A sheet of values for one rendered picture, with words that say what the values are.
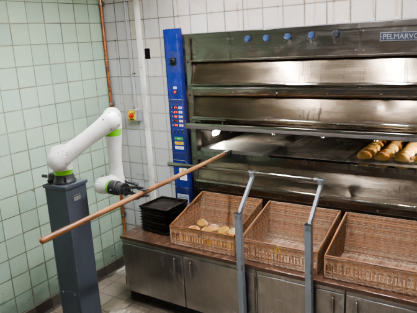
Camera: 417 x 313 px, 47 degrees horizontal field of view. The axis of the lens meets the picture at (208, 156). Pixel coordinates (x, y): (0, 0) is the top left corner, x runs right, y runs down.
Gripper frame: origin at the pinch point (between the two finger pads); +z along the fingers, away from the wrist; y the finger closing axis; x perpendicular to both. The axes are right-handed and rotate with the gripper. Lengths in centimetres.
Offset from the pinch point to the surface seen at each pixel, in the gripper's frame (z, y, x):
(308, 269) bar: 88, 50, -44
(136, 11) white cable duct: -81, -113, -100
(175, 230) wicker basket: -20, 48, -53
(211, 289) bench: 13, 86, -49
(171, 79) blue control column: -50, -59, -99
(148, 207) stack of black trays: -54, 38, -64
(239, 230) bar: 41, 33, -43
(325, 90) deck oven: 76, -51, -104
